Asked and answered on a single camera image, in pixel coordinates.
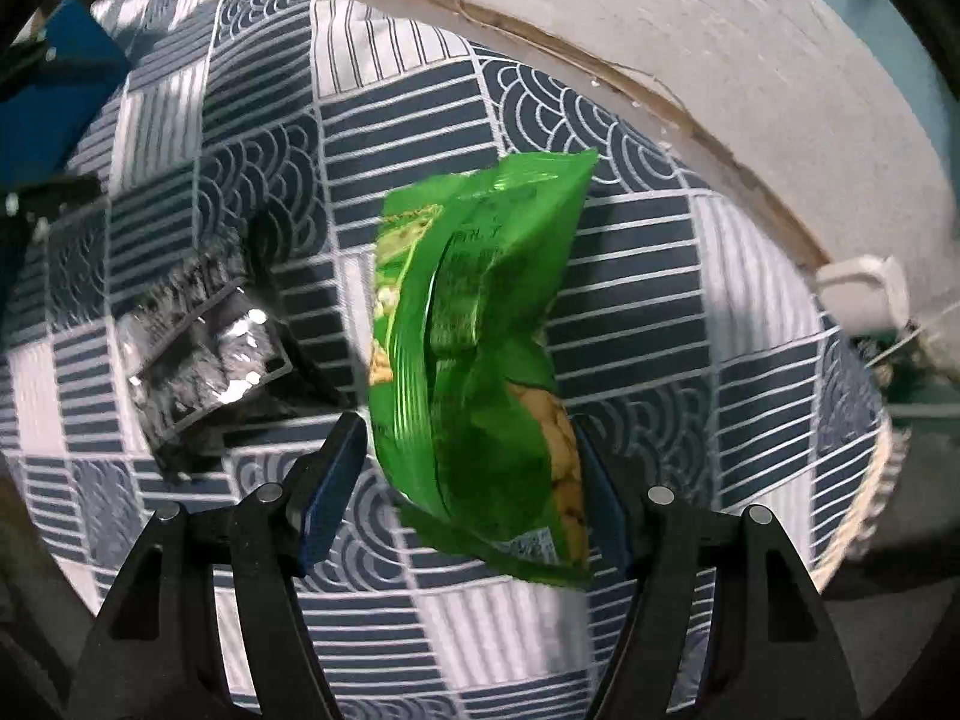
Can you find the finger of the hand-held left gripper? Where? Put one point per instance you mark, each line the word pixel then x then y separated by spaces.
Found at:
pixel 52 202
pixel 22 71

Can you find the blue box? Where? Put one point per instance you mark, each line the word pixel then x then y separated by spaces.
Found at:
pixel 45 127

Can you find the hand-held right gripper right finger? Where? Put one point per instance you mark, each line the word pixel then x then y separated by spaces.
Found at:
pixel 604 502

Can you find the green snack packet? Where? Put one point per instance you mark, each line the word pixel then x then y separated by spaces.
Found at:
pixel 480 315

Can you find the navy patterned tablecloth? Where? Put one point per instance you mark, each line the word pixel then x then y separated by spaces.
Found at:
pixel 637 315

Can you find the shiny black snack packet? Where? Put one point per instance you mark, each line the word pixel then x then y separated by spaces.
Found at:
pixel 202 345

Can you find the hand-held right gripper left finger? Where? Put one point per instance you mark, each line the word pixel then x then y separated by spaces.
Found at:
pixel 330 480

